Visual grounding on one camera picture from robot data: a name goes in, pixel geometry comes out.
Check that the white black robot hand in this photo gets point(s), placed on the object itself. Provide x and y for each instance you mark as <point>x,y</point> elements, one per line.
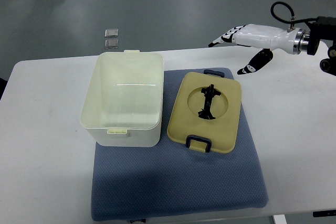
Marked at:
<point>266,38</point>

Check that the blue padded mat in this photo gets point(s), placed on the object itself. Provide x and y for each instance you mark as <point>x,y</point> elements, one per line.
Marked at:
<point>169,179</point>

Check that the black table control panel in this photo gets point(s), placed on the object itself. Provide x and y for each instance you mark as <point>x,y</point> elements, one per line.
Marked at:
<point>325,213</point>

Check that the white storage box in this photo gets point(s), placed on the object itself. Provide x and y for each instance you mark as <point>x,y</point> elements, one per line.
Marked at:
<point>124,102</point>

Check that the yellow box lid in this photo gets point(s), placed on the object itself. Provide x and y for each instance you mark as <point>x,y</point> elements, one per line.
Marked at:
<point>206,112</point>

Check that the dark clothed person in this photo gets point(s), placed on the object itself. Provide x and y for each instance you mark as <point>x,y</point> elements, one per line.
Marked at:
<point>3,84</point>

